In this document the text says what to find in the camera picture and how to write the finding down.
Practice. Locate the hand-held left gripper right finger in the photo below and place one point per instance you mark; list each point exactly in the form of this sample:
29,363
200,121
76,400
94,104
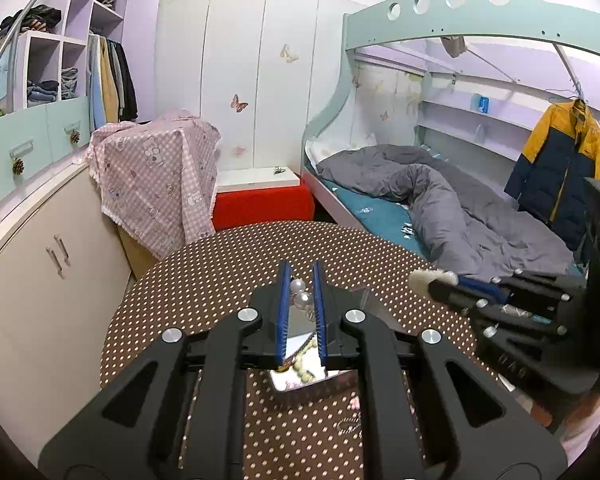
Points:
320,310

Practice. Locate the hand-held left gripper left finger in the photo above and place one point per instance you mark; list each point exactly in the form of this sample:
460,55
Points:
284,310

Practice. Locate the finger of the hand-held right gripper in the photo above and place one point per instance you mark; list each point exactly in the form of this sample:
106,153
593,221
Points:
480,286
450,294

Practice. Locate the white cotton pad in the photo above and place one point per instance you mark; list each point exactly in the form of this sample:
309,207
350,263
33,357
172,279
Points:
432,278

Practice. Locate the grey rectangular box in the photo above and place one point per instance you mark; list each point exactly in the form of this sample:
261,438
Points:
300,390

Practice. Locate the person's right forearm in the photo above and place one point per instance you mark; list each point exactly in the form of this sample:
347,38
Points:
587,427

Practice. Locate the person's right hand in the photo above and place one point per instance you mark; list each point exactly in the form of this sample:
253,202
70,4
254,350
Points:
539,410

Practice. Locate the grey duvet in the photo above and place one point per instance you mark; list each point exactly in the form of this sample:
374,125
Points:
470,210

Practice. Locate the red storage stool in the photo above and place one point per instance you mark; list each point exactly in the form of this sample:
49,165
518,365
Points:
260,207

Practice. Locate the teal bed sheet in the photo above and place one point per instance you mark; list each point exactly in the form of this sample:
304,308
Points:
375,215

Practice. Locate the yellow and navy jacket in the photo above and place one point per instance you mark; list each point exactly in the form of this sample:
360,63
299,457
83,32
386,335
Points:
560,170

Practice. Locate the white board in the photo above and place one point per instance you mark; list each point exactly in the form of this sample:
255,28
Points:
255,180

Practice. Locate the small blue box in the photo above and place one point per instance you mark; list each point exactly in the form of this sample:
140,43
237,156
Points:
480,103

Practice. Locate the pink checkered cloth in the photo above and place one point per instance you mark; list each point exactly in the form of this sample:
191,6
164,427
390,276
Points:
150,180

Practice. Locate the pink butterfly sticker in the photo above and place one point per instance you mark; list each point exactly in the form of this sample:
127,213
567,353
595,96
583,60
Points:
239,103

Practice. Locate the white wardrobe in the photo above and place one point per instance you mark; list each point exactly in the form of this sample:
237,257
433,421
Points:
260,70

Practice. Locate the grey hanging cloth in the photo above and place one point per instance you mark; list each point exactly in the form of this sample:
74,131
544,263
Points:
454,46

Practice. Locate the beige low cabinet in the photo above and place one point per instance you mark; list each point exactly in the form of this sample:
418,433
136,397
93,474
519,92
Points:
40,285

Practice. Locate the beige butterfly sticker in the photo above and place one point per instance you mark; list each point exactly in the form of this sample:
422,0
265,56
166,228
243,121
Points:
289,54

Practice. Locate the pine cone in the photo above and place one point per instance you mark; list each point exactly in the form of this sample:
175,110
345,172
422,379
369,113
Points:
75,136
17,166

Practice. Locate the black hanging coat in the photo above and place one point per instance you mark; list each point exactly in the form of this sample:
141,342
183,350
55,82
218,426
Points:
126,82

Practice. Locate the yellow hanging garment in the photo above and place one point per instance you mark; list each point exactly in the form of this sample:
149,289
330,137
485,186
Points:
110,82

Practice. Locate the light blue hanging shirt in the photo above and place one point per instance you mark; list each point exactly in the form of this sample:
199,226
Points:
96,85

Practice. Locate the lilac and mint shelf unit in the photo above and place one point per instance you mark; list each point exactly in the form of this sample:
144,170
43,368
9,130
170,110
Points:
30,135

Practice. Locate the folded grey clothes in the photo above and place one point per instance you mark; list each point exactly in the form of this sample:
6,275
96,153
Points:
70,85

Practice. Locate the folded blue jeans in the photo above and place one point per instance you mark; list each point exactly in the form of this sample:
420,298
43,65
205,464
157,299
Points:
42,94

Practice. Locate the pile of dark clothes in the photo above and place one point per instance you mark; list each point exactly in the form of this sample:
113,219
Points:
30,22

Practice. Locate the curved metal handrail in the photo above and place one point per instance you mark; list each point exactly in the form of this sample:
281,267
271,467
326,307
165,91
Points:
25,5

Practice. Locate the lilac wall shelf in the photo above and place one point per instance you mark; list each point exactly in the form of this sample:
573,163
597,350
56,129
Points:
460,120

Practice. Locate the mint bunk bed frame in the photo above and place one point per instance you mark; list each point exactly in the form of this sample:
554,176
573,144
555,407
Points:
430,15

